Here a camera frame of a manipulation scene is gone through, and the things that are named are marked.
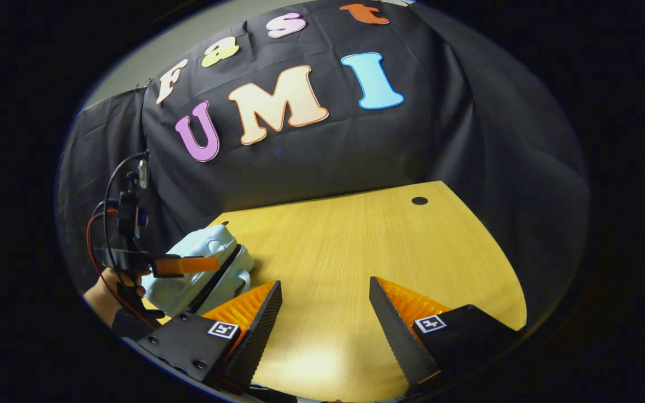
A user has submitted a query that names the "red cable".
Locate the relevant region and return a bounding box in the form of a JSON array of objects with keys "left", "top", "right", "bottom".
[{"left": 86, "top": 212, "right": 158, "bottom": 332}]

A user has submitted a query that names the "black backdrop cloth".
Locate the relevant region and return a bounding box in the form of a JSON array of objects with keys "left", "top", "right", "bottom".
[{"left": 57, "top": 0, "right": 589, "bottom": 336}]

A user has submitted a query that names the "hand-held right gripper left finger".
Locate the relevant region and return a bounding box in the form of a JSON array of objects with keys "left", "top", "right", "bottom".
[{"left": 135, "top": 280, "right": 283, "bottom": 395}]

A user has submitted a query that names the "black cable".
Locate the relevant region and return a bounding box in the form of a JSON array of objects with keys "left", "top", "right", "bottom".
[{"left": 102, "top": 150, "right": 151, "bottom": 265}]

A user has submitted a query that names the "light blue suitcase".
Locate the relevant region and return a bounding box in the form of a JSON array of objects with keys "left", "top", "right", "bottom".
[{"left": 142, "top": 223, "right": 256, "bottom": 318}]

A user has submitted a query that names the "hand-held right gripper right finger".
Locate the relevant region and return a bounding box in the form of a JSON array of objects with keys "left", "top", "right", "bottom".
[{"left": 368, "top": 275, "right": 525, "bottom": 395}]

